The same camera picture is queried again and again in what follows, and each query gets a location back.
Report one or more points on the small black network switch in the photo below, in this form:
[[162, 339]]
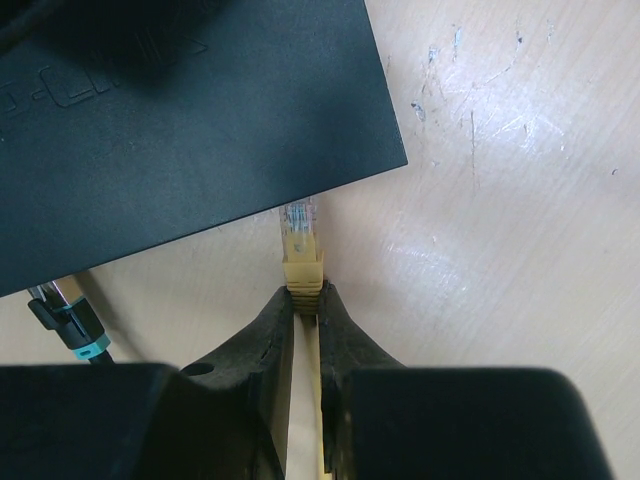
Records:
[[129, 124]]

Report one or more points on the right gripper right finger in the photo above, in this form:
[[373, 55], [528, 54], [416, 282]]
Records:
[[384, 420]]

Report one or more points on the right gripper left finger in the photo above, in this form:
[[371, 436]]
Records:
[[224, 416]]

